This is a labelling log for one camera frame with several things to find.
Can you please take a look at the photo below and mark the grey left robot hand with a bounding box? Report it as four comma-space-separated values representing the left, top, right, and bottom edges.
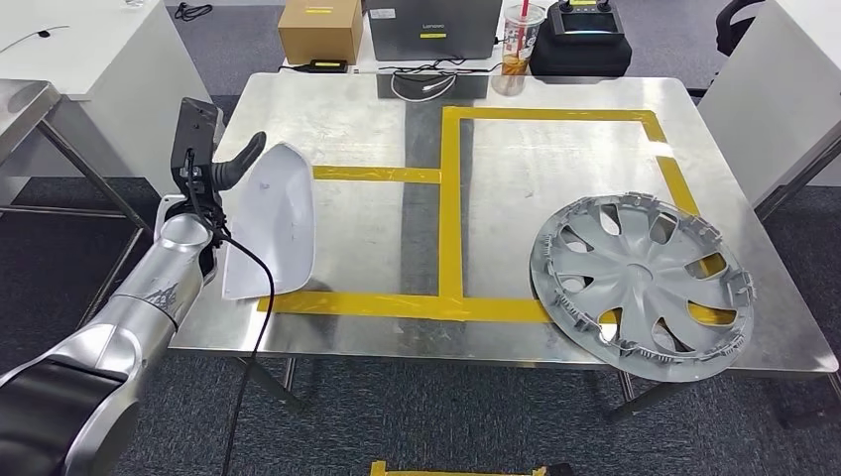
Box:
223, 131, 268, 189

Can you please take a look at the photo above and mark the white plastic body panel part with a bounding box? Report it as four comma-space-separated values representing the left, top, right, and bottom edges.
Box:
221, 141, 316, 302

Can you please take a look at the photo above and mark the black adapter with yellow label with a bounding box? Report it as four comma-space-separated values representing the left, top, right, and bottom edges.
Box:
279, 59, 349, 74

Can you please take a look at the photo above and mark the stainless steel table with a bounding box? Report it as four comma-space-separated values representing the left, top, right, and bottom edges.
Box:
0, 78, 156, 330
167, 70, 841, 421

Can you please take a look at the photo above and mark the brown cardboard box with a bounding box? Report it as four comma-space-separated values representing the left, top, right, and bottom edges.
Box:
277, 0, 365, 65

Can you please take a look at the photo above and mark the yellow table tape square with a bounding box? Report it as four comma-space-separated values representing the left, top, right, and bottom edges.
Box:
257, 104, 741, 328

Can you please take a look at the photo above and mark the grey laptop box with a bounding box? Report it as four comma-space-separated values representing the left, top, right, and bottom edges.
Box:
365, 0, 504, 62

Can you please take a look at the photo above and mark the clear plastic drink cup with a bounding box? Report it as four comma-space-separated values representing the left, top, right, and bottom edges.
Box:
491, 3, 547, 97

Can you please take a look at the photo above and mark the red drinking straw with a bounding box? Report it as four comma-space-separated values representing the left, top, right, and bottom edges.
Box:
516, 0, 531, 58

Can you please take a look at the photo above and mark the black carrying case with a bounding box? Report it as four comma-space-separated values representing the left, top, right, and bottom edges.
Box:
529, 26, 634, 78

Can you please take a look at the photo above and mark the black remote controller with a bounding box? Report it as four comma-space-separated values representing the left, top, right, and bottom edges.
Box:
546, 0, 626, 44

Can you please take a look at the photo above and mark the silver wheel cover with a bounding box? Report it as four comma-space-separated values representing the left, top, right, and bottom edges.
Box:
529, 191, 757, 385

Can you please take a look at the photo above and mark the black office chair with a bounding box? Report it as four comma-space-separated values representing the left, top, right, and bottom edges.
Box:
686, 0, 767, 100

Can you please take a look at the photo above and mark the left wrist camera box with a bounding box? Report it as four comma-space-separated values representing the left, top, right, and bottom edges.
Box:
170, 96, 226, 199

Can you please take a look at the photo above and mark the black floor cable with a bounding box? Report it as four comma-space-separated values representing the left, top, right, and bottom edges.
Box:
173, 1, 215, 22

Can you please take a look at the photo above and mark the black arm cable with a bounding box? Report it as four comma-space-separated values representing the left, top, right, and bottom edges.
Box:
185, 149, 276, 476

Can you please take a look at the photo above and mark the black coiled cable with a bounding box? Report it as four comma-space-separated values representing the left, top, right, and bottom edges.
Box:
377, 58, 507, 104

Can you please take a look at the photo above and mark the thin black cable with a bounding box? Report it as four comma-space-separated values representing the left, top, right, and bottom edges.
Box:
0, 25, 71, 56

